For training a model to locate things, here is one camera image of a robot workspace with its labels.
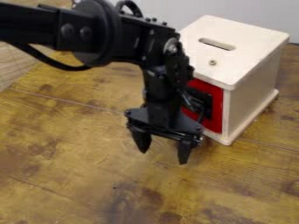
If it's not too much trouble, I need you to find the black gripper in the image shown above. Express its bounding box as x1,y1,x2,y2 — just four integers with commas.
125,50,203,165

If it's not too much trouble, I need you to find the red wooden drawer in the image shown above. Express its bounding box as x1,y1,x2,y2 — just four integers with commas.
188,78,223,134

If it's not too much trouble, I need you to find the black metal drawer handle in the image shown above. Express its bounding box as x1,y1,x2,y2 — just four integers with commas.
181,87,212,123

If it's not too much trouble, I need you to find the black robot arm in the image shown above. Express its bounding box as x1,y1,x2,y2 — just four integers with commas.
0,0,204,165

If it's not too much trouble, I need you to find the white wooden box cabinet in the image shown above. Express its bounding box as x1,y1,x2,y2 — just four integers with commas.
180,15,289,145

